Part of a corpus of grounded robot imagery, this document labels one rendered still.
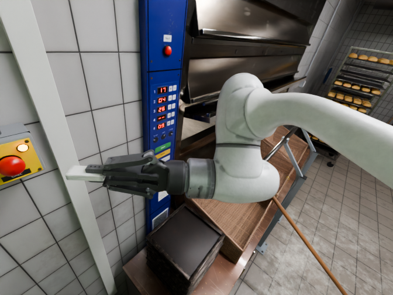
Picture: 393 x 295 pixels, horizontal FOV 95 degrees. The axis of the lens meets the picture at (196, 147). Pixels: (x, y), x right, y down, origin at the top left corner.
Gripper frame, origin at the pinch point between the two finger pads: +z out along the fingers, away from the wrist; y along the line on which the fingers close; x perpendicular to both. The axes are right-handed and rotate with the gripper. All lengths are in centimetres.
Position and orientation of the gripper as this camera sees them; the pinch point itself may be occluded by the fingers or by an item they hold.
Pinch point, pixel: (87, 172)
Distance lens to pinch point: 44.0
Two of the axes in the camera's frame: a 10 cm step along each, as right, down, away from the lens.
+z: -9.9, -0.7, -1.4
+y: -1.4, 8.2, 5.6
